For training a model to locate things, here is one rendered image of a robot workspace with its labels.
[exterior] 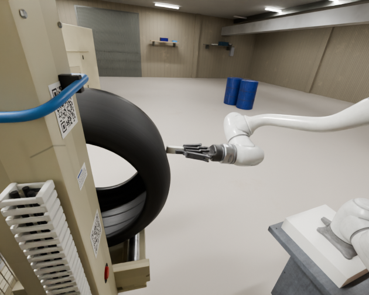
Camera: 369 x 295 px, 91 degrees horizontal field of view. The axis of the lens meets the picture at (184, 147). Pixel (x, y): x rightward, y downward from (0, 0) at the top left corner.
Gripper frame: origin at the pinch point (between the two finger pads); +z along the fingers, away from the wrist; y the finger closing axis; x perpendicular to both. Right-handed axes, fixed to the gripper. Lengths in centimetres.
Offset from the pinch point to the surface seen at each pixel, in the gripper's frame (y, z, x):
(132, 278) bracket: 27.5, 13.4, 36.6
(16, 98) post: 40, 30, -26
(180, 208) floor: -85, -42, 119
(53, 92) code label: 37, 27, -26
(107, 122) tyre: 15.9, 23.5, -15.0
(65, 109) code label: 33.9, 27.0, -23.2
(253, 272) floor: -6, -88, 113
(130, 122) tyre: 13.1, 17.7, -14.8
